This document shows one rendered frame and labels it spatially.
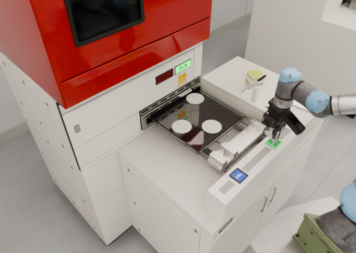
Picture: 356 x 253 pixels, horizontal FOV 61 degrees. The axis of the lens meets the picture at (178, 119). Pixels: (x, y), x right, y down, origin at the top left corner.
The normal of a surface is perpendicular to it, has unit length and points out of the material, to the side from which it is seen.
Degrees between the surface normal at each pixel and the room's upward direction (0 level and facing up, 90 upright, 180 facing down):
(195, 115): 0
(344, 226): 30
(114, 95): 90
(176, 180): 0
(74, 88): 90
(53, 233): 0
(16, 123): 90
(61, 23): 90
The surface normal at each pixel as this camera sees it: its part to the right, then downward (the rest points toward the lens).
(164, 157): 0.00, -0.74
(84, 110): 0.70, 0.47
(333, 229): -0.45, -0.52
